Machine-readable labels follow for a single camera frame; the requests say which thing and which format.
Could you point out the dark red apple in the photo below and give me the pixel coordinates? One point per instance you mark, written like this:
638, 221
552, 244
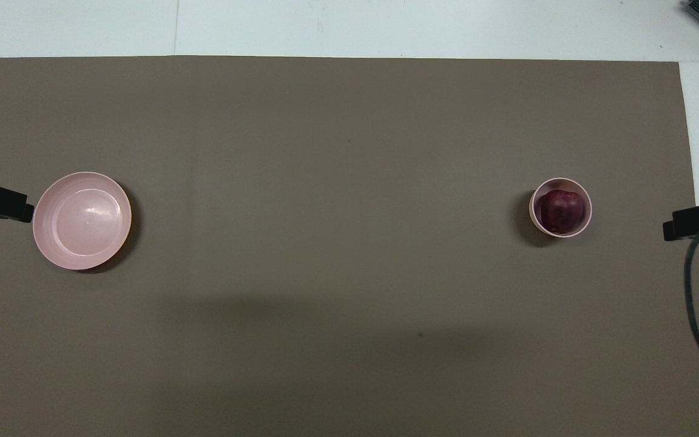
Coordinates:
560, 211

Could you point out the pink plate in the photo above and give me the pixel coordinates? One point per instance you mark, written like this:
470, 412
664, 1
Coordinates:
82, 221

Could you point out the pink bowl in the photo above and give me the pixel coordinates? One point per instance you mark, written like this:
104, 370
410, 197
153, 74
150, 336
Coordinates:
533, 209

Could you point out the brown table mat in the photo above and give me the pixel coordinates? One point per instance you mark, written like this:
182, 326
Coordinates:
337, 273

